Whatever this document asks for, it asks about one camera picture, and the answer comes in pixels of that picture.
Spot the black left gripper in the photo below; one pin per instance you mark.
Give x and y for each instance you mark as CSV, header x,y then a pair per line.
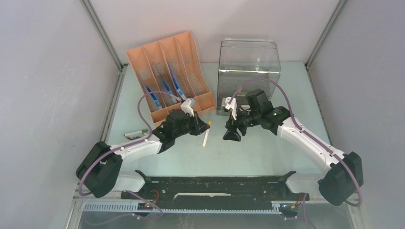
x,y
199,126

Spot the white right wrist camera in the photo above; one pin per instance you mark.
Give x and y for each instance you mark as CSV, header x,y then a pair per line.
x,y
229,104

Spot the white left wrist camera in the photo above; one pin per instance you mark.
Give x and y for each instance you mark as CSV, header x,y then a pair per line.
x,y
187,106

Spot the aluminium frame post left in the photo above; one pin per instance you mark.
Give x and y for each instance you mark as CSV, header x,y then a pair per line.
x,y
99,28

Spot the orange plastic desk organizer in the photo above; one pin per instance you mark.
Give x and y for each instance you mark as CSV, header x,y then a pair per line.
x,y
180,52

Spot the blue folder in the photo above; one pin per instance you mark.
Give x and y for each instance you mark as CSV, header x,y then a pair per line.
x,y
167,88
176,84
154,97

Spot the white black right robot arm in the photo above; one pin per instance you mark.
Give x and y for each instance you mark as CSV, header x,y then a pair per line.
x,y
341,174

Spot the white marker green cap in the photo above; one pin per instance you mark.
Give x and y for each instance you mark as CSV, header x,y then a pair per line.
x,y
139,132

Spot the aluminium frame post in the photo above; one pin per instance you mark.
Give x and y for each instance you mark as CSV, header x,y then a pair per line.
x,y
338,10
99,28

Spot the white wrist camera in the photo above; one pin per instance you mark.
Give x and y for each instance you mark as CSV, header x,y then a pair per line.
x,y
229,104
187,106

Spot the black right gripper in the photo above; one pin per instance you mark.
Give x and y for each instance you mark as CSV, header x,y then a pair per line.
x,y
231,134

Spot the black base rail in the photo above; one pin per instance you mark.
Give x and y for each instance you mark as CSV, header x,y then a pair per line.
x,y
221,194

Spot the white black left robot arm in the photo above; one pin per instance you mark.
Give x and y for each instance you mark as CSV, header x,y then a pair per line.
x,y
100,172

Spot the aluminium frame post right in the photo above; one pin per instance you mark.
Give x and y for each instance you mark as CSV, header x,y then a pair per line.
x,y
338,10

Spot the grey transparent drawer unit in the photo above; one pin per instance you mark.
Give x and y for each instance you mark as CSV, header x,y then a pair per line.
x,y
241,60

